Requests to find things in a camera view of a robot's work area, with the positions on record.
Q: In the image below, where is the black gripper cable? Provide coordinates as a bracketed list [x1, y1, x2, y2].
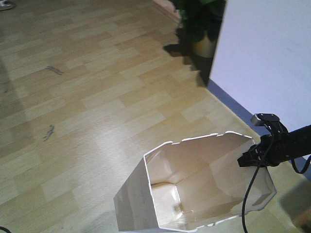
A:
[241, 134, 275, 233]

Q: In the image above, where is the white plastic trash bin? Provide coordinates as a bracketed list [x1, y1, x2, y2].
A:
[114, 131, 276, 233]

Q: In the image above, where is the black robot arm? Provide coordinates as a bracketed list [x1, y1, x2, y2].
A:
[238, 126, 311, 167]

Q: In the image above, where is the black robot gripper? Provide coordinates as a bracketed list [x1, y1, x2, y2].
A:
[237, 134, 292, 167]

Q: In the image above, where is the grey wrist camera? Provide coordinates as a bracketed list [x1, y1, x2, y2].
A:
[250, 113, 280, 126]

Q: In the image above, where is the green potted plant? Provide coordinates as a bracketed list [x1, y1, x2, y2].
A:
[172, 0, 226, 58]

